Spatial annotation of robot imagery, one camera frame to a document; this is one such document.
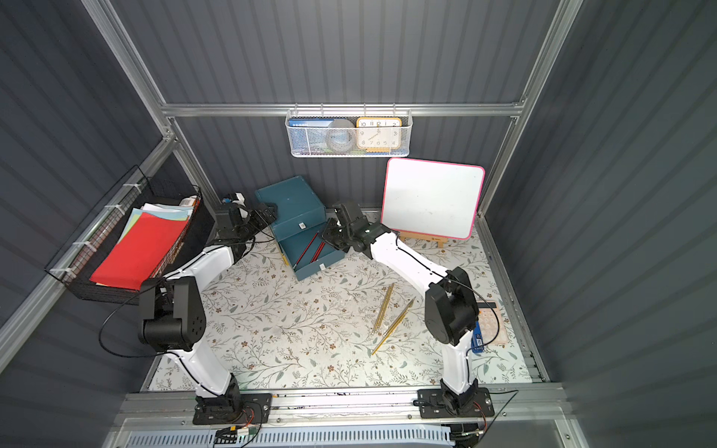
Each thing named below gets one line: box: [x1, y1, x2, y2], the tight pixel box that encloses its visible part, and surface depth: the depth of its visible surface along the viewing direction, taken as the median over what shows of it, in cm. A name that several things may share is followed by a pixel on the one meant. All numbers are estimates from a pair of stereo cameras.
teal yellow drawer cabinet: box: [255, 175, 346, 281], surface depth 97 cm
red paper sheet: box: [89, 211, 189, 291], surface depth 75 cm
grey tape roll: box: [325, 118, 357, 154], surface depth 89 cm
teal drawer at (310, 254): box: [278, 228, 346, 281], surface depth 97 cm
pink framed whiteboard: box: [380, 156, 486, 240], surface depth 104 cm
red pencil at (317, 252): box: [309, 241, 326, 264], surface depth 101 cm
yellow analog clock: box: [356, 116, 403, 154], surface depth 91 cm
